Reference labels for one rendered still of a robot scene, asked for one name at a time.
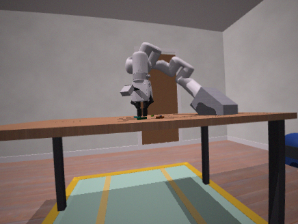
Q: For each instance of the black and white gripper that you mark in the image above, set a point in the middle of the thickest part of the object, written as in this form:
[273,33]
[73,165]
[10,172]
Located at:
[144,93]

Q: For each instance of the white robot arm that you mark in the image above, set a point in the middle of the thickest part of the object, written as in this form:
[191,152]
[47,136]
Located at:
[148,55]

